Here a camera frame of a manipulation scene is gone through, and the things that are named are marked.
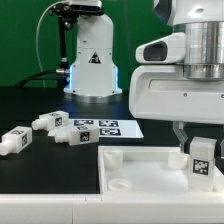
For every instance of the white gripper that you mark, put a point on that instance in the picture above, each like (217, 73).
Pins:
(160, 92)

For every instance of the white square tabletop tray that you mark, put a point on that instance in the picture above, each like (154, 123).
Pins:
(153, 170)

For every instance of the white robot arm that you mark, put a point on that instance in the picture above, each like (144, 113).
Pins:
(202, 21)

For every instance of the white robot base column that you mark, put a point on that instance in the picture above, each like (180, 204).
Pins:
(93, 75)

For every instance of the white sheet with tags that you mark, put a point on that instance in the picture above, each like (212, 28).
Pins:
(108, 128)

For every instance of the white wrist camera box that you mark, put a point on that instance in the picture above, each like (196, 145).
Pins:
(167, 50)

